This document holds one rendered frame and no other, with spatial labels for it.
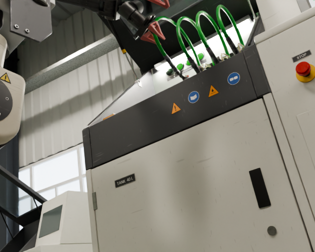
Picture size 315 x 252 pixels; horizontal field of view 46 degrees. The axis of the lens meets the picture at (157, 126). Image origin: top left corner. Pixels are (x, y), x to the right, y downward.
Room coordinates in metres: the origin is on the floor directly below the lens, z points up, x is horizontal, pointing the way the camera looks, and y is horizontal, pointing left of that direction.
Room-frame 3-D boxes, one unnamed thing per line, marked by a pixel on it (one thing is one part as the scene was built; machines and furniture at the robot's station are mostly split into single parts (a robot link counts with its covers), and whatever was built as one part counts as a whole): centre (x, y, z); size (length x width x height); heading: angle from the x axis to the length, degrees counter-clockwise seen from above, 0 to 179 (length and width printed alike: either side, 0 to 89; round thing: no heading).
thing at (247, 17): (1.54, -0.28, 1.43); 0.54 x 0.03 x 0.02; 60
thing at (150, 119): (1.11, -0.03, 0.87); 0.62 x 0.04 x 0.16; 60
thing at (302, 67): (0.85, -0.40, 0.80); 0.05 x 0.04 x 0.05; 60
